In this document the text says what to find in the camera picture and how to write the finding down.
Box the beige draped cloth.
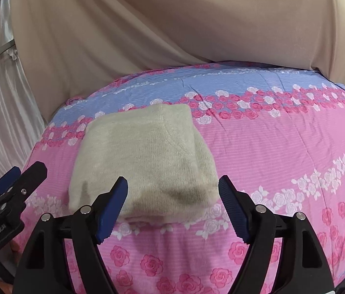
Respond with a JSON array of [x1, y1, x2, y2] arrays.
[[10, 0, 345, 120]]

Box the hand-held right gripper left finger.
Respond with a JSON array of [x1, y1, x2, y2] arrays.
[[12, 176, 129, 294]]

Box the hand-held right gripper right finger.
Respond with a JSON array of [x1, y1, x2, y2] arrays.
[[218, 175, 336, 294]]

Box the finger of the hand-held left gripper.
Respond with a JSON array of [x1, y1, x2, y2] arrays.
[[19, 161, 48, 203], [0, 167, 22, 195]]

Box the pink blue floral bed sheet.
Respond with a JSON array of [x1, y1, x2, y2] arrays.
[[13, 63, 345, 294]]

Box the beige knit sweater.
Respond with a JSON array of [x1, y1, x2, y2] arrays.
[[68, 103, 218, 224]]

